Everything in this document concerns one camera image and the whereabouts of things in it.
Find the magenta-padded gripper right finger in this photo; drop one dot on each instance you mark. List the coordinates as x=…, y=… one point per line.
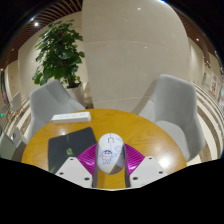
x=146, y=170

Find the black mouse pad green streaks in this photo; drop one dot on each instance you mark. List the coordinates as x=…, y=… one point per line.
x=68, y=146

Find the red-white wall poster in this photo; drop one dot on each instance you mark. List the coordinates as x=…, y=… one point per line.
x=214, y=85

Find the white power strip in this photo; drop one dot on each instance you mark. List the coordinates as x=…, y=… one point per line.
x=71, y=117

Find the white cartoon-print computer mouse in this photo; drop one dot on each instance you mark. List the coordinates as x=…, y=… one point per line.
x=109, y=151

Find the large green potted plant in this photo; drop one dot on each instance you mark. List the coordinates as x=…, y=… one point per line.
x=60, y=55

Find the light grey shell chair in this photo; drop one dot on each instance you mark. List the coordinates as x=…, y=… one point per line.
x=50, y=103
x=176, y=113

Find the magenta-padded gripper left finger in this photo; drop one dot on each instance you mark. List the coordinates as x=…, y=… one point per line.
x=75, y=170

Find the distant white chair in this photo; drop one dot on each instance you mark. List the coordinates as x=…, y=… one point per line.
x=16, y=101

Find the white plant pot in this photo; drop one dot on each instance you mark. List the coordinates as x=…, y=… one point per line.
x=75, y=93

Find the grey-green chair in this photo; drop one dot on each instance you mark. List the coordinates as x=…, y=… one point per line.
x=8, y=146

